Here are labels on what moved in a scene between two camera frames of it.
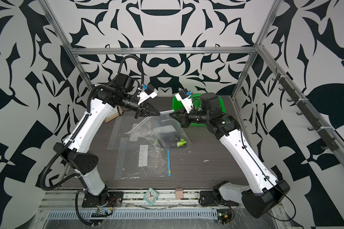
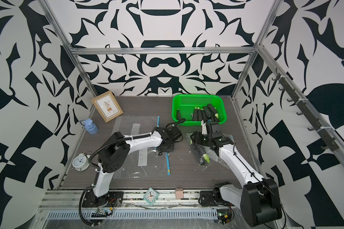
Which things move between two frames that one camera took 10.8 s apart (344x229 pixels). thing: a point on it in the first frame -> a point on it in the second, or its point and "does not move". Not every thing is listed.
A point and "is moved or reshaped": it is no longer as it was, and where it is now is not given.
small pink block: (179, 192) does not move
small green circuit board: (100, 213) does not move
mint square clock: (151, 196) does not move
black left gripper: (143, 111) -> (171, 150)
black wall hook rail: (305, 109) does not move
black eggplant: (172, 142) is moved or reshaped
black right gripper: (183, 118) -> (196, 137)
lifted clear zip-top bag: (164, 131) -> (205, 157)
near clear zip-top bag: (137, 160) does not move
